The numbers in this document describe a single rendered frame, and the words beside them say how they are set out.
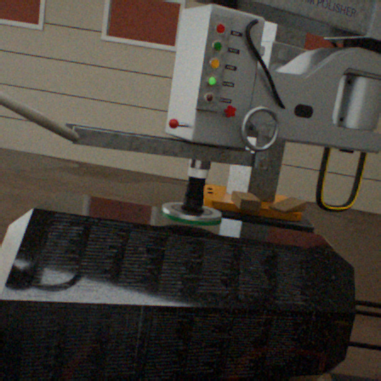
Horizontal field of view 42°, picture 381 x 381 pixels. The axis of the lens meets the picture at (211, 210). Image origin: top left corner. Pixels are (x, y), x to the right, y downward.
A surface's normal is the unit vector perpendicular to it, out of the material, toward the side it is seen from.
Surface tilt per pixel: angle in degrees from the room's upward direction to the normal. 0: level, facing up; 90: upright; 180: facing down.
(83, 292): 45
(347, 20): 90
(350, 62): 90
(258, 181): 90
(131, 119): 90
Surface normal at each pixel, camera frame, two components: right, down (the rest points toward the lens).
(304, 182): -0.09, 0.19
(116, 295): 0.15, -0.53
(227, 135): 0.47, 0.26
